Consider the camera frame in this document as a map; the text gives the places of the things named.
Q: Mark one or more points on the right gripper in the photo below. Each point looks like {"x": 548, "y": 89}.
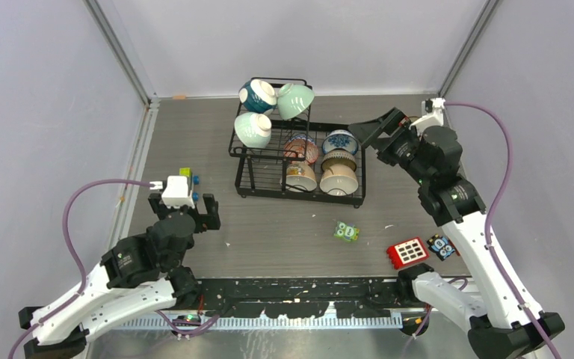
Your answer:
{"x": 368, "y": 131}

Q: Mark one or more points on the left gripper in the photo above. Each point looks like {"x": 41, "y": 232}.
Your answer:
{"x": 213, "y": 221}

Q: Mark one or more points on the mint green bowl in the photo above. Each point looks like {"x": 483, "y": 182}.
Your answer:
{"x": 293, "y": 99}

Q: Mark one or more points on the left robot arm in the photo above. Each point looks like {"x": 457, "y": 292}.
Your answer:
{"x": 140, "y": 274}

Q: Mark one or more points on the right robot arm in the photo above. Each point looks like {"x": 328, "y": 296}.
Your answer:
{"x": 506, "y": 321}

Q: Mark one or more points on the blue white patterned bowl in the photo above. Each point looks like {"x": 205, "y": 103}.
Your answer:
{"x": 340, "y": 139}

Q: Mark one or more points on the yellow blue toy block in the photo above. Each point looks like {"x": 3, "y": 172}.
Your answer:
{"x": 193, "y": 180}

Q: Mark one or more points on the brown rimmed stacked bowl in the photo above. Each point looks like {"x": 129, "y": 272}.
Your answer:
{"x": 339, "y": 157}

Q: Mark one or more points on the cream bowl right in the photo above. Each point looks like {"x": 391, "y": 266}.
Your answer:
{"x": 339, "y": 180}

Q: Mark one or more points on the cream bowl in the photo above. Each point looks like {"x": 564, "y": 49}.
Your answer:
{"x": 300, "y": 177}
{"x": 339, "y": 180}

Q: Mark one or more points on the red patterned bowl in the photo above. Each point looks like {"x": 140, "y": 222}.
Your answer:
{"x": 302, "y": 147}

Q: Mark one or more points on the cream bowl left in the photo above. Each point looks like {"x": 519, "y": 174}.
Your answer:
{"x": 300, "y": 177}

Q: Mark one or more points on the green owl block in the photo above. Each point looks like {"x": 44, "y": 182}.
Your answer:
{"x": 346, "y": 232}

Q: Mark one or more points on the pale mint bowl front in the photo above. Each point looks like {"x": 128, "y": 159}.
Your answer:
{"x": 253, "y": 129}

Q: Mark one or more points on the dark teal bowl white foot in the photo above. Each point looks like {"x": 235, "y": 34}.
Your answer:
{"x": 258, "y": 96}

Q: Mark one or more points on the red grid block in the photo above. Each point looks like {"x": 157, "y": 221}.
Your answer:
{"x": 407, "y": 253}

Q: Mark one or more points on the dark blue owl block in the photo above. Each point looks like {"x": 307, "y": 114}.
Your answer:
{"x": 441, "y": 246}

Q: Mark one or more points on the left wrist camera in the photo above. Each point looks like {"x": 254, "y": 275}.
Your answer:
{"x": 177, "y": 191}

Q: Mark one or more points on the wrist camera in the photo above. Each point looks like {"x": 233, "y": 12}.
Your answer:
{"x": 432, "y": 114}
{"x": 177, "y": 191}

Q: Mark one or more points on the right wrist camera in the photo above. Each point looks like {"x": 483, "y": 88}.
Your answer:
{"x": 432, "y": 114}

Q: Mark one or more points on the black wire dish rack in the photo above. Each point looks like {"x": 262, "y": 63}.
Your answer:
{"x": 262, "y": 171}

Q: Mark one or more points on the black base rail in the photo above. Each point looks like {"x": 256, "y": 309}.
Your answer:
{"x": 303, "y": 297}

